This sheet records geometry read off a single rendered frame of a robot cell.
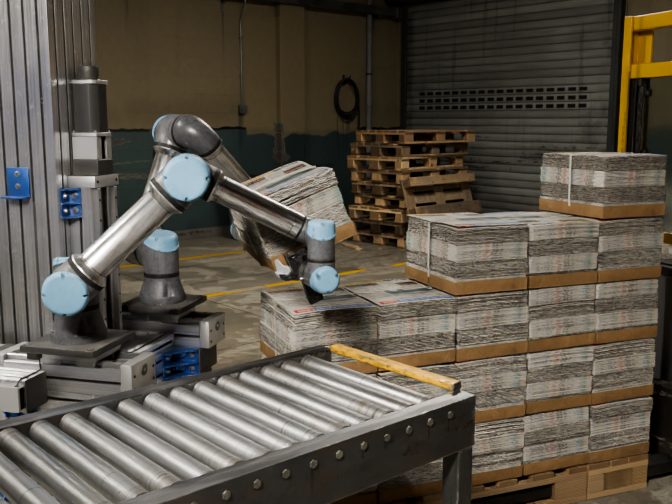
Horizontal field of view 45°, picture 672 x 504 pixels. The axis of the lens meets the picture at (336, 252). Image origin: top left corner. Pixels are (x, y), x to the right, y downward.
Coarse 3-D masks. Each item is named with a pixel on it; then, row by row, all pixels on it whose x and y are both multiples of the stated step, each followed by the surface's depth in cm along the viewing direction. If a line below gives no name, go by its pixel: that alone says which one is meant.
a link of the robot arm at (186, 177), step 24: (168, 168) 202; (192, 168) 203; (168, 192) 202; (192, 192) 203; (144, 216) 205; (168, 216) 208; (96, 240) 207; (120, 240) 205; (144, 240) 209; (72, 264) 204; (96, 264) 205; (48, 288) 202; (72, 288) 202; (96, 288) 206; (72, 312) 204
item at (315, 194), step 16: (304, 176) 249; (320, 176) 246; (272, 192) 242; (288, 192) 244; (304, 192) 245; (320, 192) 247; (336, 192) 249; (304, 208) 246; (320, 208) 248; (336, 208) 250; (256, 224) 242; (336, 224) 250; (256, 240) 252; (272, 240) 244; (288, 240) 246; (272, 256) 244
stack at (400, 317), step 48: (288, 288) 285; (384, 288) 286; (432, 288) 289; (528, 288) 286; (576, 288) 290; (288, 336) 257; (336, 336) 256; (384, 336) 264; (432, 336) 270; (480, 336) 277; (528, 336) 285; (480, 384) 279; (528, 384) 288; (576, 384) 296; (480, 432) 283; (528, 432) 291; (576, 432) 299; (432, 480) 279; (528, 480) 296; (576, 480) 303
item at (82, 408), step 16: (304, 352) 217; (320, 352) 218; (224, 368) 203; (240, 368) 203; (256, 368) 205; (160, 384) 191; (176, 384) 191; (192, 384) 193; (96, 400) 180; (112, 400) 180; (32, 416) 170; (48, 416) 170; (16, 464) 167
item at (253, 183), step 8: (280, 168) 275; (288, 168) 272; (296, 168) 269; (304, 168) 266; (264, 176) 272; (272, 176) 269; (280, 176) 267; (248, 184) 269; (256, 184) 267; (240, 224) 270; (240, 232) 273; (248, 240) 265
